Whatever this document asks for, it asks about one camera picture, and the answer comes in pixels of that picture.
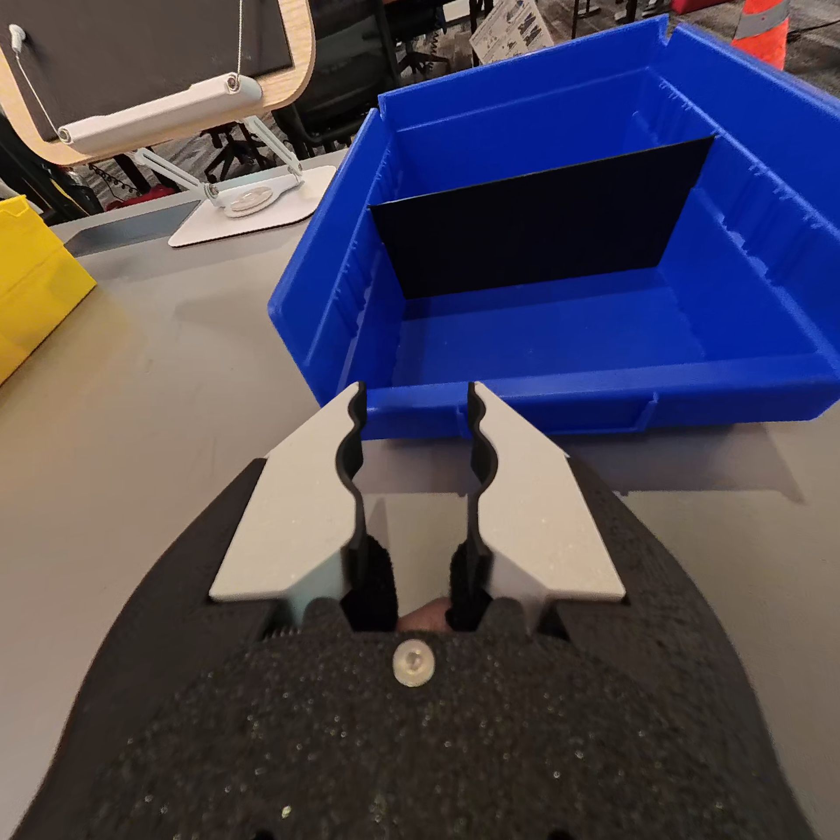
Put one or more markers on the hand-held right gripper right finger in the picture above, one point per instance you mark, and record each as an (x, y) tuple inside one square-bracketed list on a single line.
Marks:
[(544, 525)]

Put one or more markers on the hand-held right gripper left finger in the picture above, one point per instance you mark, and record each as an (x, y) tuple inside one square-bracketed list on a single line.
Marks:
[(289, 525)]

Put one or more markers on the blue plastic bin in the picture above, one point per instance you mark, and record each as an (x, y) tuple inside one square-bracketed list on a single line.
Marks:
[(558, 341)]

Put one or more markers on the yellow bin with black divider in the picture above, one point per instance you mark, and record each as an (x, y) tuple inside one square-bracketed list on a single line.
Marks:
[(33, 289)]

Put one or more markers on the black bin divider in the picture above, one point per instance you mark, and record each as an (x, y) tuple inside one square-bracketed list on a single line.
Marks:
[(525, 223)]

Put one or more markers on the black office chair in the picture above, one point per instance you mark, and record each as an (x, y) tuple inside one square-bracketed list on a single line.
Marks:
[(354, 65)]

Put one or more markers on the printed paper sheet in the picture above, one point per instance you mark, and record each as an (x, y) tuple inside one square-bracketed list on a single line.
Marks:
[(512, 33)]

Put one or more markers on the orange traffic cone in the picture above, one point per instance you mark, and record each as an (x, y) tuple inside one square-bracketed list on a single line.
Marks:
[(761, 33)]

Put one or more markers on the red bag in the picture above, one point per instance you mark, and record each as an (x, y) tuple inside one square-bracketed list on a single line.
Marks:
[(686, 5)]

